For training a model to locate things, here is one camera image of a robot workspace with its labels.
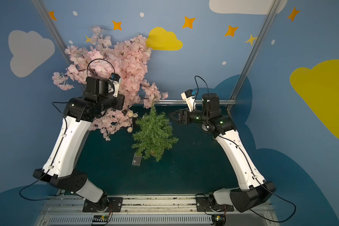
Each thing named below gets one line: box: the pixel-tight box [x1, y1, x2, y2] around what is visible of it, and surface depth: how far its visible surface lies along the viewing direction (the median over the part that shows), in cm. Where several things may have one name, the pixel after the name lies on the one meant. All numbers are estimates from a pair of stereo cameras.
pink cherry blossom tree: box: [52, 26, 169, 141], surface depth 72 cm
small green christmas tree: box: [131, 104, 179, 162], surface depth 75 cm
